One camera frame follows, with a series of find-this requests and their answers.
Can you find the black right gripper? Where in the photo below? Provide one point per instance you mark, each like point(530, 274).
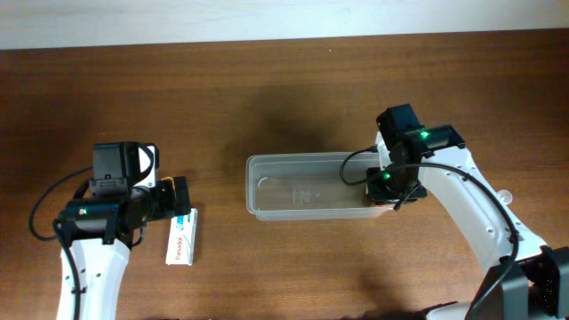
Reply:
point(383, 191)

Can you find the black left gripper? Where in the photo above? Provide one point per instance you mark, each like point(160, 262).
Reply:
point(180, 196)

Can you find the white Panadol box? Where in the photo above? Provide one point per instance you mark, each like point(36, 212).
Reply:
point(182, 239)

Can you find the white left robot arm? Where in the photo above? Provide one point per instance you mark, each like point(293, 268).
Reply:
point(97, 236)

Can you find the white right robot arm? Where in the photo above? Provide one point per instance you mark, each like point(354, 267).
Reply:
point(524, 277)

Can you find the clear plastic container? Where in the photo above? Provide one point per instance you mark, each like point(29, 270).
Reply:
point(304, 186)

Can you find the clear small cap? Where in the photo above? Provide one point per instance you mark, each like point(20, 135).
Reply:
point(505, 196)

